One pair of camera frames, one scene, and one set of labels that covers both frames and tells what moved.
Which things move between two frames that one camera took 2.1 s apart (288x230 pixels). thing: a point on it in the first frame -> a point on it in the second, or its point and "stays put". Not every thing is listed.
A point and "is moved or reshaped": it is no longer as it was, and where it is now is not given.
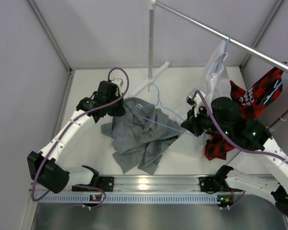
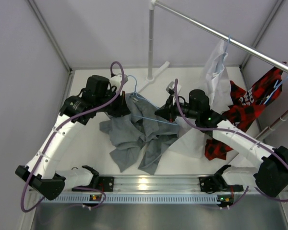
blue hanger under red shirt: [276, 87] stays put
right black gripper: [192, 123] -> [168, 112]
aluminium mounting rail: [160, 183] stays put
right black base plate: [208, 184] stays put
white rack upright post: [151, 39] stays put
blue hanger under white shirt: [224, 54] stays put
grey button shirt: [141, 136] is moved or reshaped
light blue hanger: [157, 103] -> [135, 93]
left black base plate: [106, 183] stays put
